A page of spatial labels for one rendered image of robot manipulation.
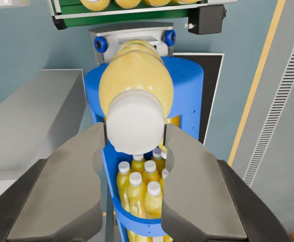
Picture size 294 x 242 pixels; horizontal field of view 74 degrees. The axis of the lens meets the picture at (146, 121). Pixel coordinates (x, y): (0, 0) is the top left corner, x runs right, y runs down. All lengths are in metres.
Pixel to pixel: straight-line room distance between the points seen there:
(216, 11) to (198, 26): 0.06
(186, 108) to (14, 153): 0.56
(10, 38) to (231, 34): 1.62
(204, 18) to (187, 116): 0.29
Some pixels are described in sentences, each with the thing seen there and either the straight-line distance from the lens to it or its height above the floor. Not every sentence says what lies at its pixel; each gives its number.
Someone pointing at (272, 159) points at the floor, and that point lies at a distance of 2.82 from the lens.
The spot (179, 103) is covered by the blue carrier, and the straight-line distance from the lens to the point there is 0.39.
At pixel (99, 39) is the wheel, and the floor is 0.98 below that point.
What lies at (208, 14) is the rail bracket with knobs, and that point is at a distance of 0.61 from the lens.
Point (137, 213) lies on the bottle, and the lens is 0.73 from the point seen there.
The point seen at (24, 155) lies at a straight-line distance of 0.73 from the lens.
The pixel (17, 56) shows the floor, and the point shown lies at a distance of 1.74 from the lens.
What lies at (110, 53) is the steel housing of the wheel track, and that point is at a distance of 0.64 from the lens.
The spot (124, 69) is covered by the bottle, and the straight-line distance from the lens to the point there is 0.16.
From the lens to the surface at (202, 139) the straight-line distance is 1.91.
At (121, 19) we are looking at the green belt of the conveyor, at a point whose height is 0.89.
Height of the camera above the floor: 1.56
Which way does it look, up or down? 59 degrees down
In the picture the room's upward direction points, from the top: 164 degrees clockwise
